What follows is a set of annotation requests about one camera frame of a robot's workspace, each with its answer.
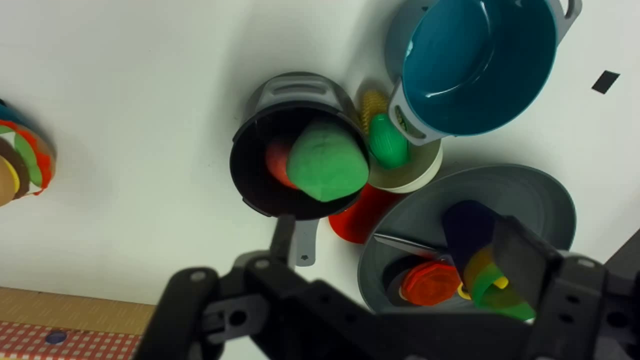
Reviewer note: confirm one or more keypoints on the purple toy cup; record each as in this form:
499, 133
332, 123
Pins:
466, 227

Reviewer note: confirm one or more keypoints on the teal blue toy pot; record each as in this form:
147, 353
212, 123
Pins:
480, 66

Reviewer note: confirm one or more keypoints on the grey toy plate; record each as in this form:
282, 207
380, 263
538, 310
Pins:
521, 193

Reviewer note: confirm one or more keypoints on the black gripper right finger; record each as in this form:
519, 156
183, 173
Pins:
572, 312

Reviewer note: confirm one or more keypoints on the black toy pot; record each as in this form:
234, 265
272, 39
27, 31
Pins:
253, 180

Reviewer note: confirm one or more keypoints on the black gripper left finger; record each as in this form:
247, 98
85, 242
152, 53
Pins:
200, 306

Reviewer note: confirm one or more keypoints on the green toy cup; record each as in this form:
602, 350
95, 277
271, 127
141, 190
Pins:
497, 297

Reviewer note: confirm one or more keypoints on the orange red toy disc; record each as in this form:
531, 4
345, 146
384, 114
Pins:
430, 283

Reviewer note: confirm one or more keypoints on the red toy cylinder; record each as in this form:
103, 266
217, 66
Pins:
361, 216

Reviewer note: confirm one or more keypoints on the green toy pear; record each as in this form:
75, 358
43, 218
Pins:
327, 163

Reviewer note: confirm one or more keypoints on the red toy food piece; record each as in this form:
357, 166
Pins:
279, 163

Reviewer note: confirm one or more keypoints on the toy burger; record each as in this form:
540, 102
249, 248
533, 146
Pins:
23, 166

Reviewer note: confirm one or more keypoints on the small black tape mark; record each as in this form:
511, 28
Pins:
605, 81

